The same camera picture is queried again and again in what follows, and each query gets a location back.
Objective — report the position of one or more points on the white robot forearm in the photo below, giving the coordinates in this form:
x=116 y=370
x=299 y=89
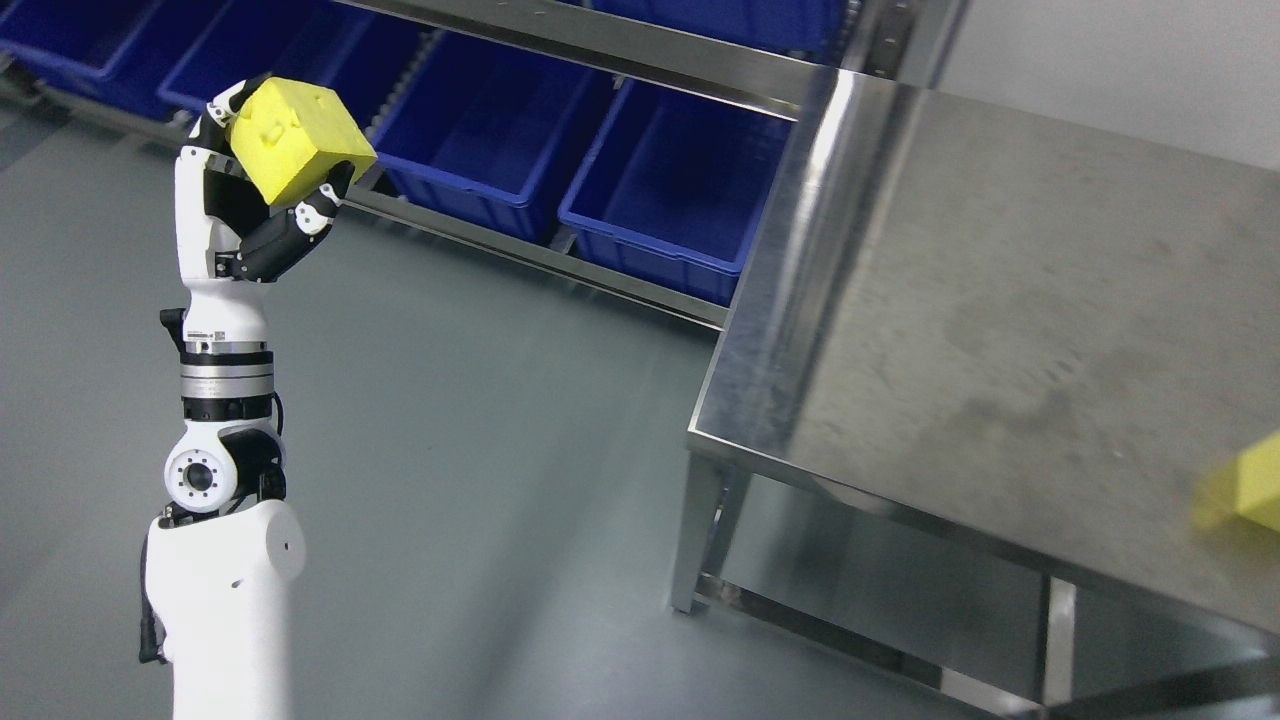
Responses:
x=218 y=562

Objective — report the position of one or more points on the stainless steel table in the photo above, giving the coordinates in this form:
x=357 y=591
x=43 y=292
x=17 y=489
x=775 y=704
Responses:
x=1041 y=340

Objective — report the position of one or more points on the blue bin lower left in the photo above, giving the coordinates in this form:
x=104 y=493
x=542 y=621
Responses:
x=358 y=53

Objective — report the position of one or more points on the blue bin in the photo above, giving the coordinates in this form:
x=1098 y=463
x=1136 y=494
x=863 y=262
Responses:
x=358 y=53
x=805 y=26
x=673 y=189
x=493 y=135

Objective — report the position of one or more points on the steel shelf rack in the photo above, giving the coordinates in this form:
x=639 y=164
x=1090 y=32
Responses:
x=117 y=52

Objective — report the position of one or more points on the yellow foam block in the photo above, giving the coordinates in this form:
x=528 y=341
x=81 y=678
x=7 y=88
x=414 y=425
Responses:
x=1246 y=488
x=289 y=134

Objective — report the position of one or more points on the blue bin lower right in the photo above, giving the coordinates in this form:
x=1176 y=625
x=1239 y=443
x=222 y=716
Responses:
x=673 y=189

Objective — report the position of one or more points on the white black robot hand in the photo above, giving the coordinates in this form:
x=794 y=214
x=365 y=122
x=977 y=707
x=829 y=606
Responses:
x=231 y=246

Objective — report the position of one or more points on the blue bin upper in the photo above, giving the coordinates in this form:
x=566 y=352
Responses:
x=805 y=26

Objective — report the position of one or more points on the blue bin lower middle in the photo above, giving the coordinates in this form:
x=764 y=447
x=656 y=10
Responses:
x=493 y=135

